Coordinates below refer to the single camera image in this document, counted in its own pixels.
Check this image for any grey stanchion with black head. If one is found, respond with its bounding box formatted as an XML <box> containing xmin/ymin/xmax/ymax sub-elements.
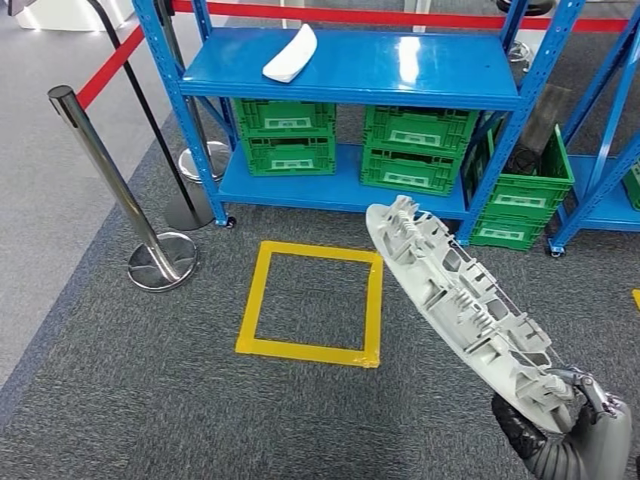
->
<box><xmin>153</xmin><ymin>0</ymin><xmax>232</xmax><ymax>185</ymax></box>

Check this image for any short red barrier belt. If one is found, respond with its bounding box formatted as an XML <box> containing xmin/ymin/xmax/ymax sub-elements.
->
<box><xmin>75</xmin><ymin>25</ymin><xmax>147</xmax><ymax>113</ymax></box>

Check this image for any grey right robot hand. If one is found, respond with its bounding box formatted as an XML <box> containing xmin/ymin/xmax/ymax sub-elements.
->
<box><xmin>551</xmin><ymin>368</ymin><xmax>634</xmax><ymax>480</ymax></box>

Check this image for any blue metal shelf rack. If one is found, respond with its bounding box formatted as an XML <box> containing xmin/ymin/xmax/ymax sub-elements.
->
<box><xmin>131</xmin><ymin>0</ymin><xmax>587</xmax><ymax>248</ymax></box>
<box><xmin>547</xmin><ymin>19</ymin><xmax>640</xmax><ymax>260</ymax></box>

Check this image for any grey plastic wheel hubcap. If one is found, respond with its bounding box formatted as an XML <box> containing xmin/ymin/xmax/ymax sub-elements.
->
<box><xmin>365</xmin><ymin>195</ymin><xmax>576</xmax><ymax>435</ymax></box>

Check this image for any white lit plinth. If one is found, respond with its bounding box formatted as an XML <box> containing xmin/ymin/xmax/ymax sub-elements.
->
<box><xmin>7</xmin><ymin>0</ymin><xmax>136</xmax><ymax>33</ymax></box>

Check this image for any chrome stanchion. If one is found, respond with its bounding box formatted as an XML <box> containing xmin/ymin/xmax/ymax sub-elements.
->
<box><xmin>47</xmin><ymin>84</ymin><xmax>199</xmax><ymax>293</ymax></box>

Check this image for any long red barrier belt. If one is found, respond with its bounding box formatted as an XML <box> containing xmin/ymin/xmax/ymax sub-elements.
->
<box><xmin>170</xmin><ymin>0</ymin><xmax>630</xmax><ymax>33</ymax></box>

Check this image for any white plastic cover part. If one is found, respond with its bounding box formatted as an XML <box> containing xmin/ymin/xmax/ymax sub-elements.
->
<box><xmin>262</xmin><ymin>23</ymin><xmax>318</xmax><ymax>85</ymax></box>

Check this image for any dark grey panel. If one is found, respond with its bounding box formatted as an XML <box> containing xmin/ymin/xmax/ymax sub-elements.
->
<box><xmin>505</xmin><ymin>82</ymin><xmax>574</xmax><ymax>177</ymax></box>

